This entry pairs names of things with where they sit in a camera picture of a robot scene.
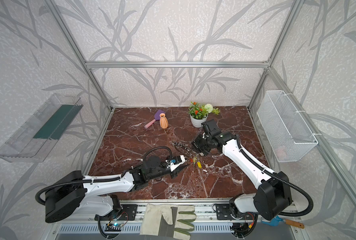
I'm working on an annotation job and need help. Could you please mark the blue garden hand fork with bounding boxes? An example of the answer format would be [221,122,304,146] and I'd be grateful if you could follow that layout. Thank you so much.
[262,216,305,229]

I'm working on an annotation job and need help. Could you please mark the right circuit board wires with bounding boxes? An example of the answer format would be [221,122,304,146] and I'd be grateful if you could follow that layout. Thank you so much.
[230,220,258,238]

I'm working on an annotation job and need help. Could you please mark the white wire mesh basket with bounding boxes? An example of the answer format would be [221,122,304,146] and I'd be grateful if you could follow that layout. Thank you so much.
[257,90,318,163]

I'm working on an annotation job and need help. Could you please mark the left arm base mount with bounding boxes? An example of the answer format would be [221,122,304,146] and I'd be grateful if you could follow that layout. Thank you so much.
[107,204,138,221]

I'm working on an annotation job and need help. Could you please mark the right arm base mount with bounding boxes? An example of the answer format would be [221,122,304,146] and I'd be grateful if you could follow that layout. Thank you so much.
[213,204,234,221]

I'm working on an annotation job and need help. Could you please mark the white pot artificial plant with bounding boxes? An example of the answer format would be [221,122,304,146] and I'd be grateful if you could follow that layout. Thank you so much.
[189,102,221,128]

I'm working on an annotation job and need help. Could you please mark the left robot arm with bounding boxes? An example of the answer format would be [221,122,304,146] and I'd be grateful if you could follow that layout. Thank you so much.
[35,146,189,223]

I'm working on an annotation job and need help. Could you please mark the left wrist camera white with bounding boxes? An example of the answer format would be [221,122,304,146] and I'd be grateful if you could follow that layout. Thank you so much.
[165,155,186,172]

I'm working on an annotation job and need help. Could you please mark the beige green work glove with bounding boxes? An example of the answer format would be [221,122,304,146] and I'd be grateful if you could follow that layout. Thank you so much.
[140,204,197,240]

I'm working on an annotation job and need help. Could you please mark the orange ribbed vase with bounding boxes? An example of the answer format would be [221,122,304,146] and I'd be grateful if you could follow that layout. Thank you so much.
[159,113,169,129]

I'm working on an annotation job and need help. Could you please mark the clear plastic wall shelf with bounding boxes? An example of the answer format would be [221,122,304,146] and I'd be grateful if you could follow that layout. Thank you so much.
[0,94,83,163]

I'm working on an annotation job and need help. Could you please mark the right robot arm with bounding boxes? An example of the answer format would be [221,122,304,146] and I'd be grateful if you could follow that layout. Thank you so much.
[192,132,314,221]

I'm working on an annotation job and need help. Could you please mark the left circuit board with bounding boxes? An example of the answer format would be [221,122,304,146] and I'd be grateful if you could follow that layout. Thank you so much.
[104,222,125,233]

